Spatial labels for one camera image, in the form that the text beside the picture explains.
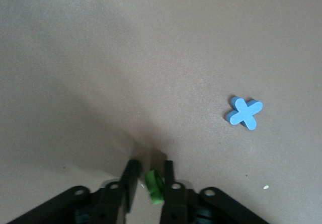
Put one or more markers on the blue lowercase letter x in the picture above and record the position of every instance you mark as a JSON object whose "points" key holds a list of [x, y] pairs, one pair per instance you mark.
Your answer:
{"points": [[245, 114]]}

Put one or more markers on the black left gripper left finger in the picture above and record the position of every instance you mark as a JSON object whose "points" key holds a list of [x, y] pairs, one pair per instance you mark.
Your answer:
{"points": [[130, 178]]}

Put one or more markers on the brown table mat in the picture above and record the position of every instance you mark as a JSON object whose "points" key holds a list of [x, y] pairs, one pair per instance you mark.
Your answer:
{"points": [[100, 58]]}

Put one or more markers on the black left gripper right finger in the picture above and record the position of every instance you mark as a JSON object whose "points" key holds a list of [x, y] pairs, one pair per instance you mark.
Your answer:
{"points": [[169, 178]]}

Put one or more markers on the green lowercase letter a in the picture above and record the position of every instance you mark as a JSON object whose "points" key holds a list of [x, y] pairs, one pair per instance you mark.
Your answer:
{"points": [[154, 188]]}

